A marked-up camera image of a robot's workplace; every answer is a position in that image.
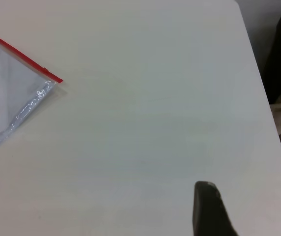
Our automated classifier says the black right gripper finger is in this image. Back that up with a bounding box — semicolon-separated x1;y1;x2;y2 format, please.
193;181;240;236

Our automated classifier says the clear red-zip plastic bag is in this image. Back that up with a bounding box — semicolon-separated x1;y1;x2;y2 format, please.
0;26;64;158

